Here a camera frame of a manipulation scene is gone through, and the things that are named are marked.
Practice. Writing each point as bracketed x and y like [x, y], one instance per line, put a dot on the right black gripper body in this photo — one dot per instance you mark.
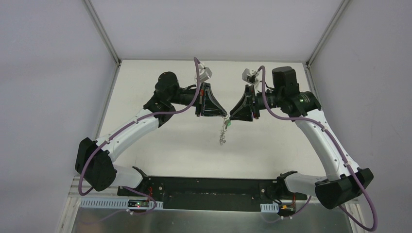
[253, 105]

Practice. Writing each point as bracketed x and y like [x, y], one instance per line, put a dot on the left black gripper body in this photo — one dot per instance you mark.
[199, 100]

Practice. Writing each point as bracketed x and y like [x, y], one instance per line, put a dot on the key with green tag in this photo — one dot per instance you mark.
[227, 123]

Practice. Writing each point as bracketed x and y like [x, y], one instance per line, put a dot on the large metal keyring with clips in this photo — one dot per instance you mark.
[223, 130]

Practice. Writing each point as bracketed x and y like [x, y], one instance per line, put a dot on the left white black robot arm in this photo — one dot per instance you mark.
[95, 158]

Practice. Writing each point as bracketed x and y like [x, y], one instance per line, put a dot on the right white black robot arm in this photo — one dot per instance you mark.
[344, 179]

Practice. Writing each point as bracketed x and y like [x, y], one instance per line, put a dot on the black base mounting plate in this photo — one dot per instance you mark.
[215, 194]

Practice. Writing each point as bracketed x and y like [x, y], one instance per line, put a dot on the right circuit board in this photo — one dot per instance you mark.
[287, 210]

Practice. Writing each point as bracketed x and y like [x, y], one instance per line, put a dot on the circuit board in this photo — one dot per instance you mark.
[287, 210]
[138, 204]

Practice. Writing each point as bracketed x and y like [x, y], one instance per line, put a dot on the left circuit board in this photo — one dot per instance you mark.
[138, 204]

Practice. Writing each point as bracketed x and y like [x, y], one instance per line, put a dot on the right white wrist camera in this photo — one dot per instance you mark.
[251, 77]

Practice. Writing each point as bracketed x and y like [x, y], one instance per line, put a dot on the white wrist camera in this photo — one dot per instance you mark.
[205, 72]
[251, 77]

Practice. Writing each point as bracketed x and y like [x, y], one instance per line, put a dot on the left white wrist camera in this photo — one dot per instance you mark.
[205, 72]

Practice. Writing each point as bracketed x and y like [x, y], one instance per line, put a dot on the right white cable duct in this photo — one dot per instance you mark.
[269, 208]

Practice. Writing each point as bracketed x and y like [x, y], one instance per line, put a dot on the white cable duct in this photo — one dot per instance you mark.
[269, 208]
[109, 203]

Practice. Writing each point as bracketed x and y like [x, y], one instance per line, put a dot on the left aluminium frame post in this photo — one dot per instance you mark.
[101, 30]

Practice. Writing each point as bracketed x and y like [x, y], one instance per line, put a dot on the aluminium frame post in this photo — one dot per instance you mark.
[328, 31]
[101, 30]

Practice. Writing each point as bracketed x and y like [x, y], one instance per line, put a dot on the right aluminium frame post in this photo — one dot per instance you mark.
[328, 31]

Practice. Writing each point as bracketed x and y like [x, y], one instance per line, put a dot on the left white cable duct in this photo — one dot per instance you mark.
[109, 203]

